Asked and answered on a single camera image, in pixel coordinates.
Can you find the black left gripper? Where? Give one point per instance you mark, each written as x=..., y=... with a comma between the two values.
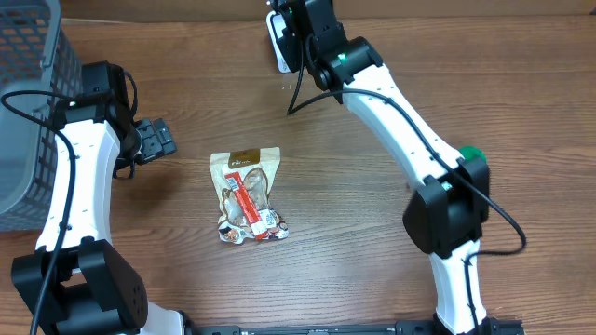
x=155, y=140

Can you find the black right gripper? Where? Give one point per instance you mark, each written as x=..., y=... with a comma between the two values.
x=291, y=52

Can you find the white barcode scanner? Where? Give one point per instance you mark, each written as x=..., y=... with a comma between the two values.
x=275, y=26

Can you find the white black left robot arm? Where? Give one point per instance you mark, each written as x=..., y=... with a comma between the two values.
x=75, y=282

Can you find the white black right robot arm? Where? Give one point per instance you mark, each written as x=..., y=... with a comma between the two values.
x=447, y=208

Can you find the green lid jar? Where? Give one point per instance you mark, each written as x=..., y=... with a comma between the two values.
x=472, y=152

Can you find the brown snack pouch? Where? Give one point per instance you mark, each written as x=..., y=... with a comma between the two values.
x=257, y=168

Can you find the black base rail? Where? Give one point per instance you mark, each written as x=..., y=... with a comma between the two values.
x=490, y=326

